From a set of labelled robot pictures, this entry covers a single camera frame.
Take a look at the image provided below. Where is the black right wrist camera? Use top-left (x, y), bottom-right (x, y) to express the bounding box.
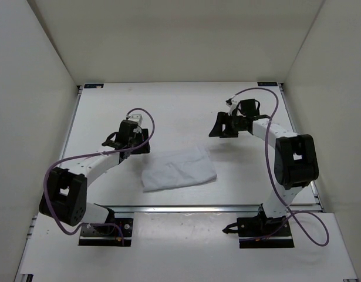
top-left (238, 99), bottom-right (261, 117)

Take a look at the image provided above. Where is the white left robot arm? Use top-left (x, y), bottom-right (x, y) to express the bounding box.
top-left (47, 114), bottom-right (150, 234)

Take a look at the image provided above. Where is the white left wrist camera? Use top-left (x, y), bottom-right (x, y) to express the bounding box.
top-left (126, 114), bottom-right (143, 126)

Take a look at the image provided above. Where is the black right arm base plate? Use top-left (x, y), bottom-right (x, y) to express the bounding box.
top-left (237, 216), bottom-right (295, 249)

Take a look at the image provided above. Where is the teal corner label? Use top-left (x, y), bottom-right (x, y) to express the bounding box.
top-left (83, 83), bottom-right (104, 89)
top-left (257, 82), bottom-right (278, 87)

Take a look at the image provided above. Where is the right teal corner label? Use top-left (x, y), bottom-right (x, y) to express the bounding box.
top-left (257, 82), bottom-right (278, 87)

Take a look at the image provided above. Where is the white fabric skirt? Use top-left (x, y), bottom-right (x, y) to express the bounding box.
top-left (141, 145), bottom-right (217, 192)

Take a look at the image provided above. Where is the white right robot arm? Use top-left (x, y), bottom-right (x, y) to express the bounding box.
top-left (209, 112), bottom-right (319, 235)

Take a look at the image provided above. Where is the aluminium table edge rail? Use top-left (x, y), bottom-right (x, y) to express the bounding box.
top-left (109, 205), bottom-right (323, 214)

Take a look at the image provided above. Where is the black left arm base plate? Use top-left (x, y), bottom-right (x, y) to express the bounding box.
top-left (78, 213), bottom-right (134, 247)

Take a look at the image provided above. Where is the left teal corner label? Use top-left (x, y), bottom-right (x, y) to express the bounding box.
top-left (83, 83), bottom-right (104, 89)

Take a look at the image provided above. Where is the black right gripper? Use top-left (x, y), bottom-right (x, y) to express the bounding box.
top-left (209, 112), bottom-right (245, 138)

